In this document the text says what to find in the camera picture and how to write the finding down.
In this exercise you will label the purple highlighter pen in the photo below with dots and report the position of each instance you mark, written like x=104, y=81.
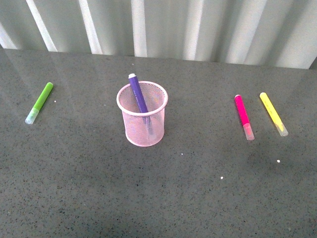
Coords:
x=134, y=83

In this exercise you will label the pink highlighter pen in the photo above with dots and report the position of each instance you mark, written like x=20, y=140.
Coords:
x=244, y=118

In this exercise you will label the pink mesh pen cup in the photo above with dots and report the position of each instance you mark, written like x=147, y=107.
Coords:
x=143, y=129

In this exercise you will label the green highlighter pen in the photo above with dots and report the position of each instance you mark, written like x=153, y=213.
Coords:
x=39, y=103

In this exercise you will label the yellow highlighter pen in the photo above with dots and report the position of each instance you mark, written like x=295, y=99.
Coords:
x=273, y=114

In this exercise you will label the white pleated curtain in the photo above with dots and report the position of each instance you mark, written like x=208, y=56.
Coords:
x=279, y=33

